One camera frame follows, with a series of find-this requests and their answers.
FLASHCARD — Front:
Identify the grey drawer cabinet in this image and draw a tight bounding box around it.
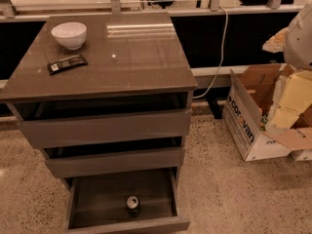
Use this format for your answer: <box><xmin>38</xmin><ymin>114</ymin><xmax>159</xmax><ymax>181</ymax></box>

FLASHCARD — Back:
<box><xmin>0</xmin><ymin>12</ymin><xmax>198</xmax><ymax>234</ymax></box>

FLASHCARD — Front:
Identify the black snack bar wrapper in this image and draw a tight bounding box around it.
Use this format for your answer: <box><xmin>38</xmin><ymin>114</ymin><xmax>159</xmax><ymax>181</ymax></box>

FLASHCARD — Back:
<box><xmin>47</xmin><ymin>55</ymin><xmax>88</xmax><ymax>75</ymax></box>

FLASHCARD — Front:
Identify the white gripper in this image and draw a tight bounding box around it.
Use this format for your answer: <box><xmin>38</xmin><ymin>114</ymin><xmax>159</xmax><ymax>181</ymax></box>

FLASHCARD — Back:
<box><xmin>262</xmin><ymin>27</ymin><xmax>312</xmax><ymax>131</ymax></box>

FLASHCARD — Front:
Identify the white corovan cardboard box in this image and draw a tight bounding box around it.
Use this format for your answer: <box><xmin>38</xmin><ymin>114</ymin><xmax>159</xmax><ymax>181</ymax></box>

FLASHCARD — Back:
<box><xmin>223</xmin><ymin>64</ymin><xmax>312</xmax><ymax>161</ymax></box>

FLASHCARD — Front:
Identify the bottom grey drawer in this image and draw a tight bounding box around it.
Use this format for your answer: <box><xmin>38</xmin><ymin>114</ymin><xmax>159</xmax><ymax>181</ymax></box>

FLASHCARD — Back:
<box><xmin>63</xmin><ymin>168</ymin><xmax>189</xmax><ymax>234</ymax></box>

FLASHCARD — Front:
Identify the metal railing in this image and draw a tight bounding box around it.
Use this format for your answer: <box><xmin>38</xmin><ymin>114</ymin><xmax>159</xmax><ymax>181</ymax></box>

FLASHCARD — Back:
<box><xmin>0</xmin><ymin>0</ymin><xmax>310</xmax><ymax>19</ymax></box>

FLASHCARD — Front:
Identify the middle grey drawer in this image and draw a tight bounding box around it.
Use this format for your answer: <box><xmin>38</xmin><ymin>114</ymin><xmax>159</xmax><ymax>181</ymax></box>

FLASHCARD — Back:
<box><xmin>46</xmin><ymin>136</ymin><xmax>185</xmax><ymax>178</ymax></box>

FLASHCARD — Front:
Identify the top grey drawer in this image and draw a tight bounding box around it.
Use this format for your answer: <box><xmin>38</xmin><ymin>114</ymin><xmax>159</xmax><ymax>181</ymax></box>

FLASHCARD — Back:
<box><xmin>7</xmin><ymin>93</ymin><xmax>193</xmax><ymax>149</ymax></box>

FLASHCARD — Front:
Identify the white power cable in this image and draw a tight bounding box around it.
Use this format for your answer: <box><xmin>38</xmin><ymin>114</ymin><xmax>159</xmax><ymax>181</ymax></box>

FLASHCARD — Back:
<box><xmin>192</xmin><ymin>7</ymin><xmax>229</xmax><ymax>100</ymax></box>

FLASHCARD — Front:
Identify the white ceramic bowl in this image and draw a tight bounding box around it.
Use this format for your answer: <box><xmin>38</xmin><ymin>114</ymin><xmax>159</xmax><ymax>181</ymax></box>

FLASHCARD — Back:
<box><xmin>51</xmin><ymin>21</ymin><xmax>87</xmax><ymax>50</ymax></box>

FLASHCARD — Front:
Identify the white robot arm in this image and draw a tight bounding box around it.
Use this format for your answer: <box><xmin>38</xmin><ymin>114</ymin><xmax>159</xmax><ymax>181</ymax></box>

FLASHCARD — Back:
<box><xmin>262</xmin><ymin>1</ymin><xmax>312</xmax><ymax>131</ymax></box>

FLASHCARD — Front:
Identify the grey drawer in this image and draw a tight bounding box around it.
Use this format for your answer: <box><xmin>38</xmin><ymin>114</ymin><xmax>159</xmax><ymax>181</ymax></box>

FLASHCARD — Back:
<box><xmin>7</xmin><ymin>93</ymin><xmax>193</xmax><ymax>149</ymax></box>
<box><xmin>63</xmin><ymin>168</ymin><xmax>189</xmax><ymax>234</ymax></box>
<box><xmin>46</xmin><ymin>136</ymin><xmax>185</xmax><ymax>178</ymax></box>

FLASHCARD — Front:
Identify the green soda can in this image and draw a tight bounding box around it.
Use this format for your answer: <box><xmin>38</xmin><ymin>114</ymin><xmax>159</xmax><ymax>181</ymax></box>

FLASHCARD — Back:
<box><xmin>126</xmin><ymin>196</ymin><xmax>140</xmax><ymax>217</ymax></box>

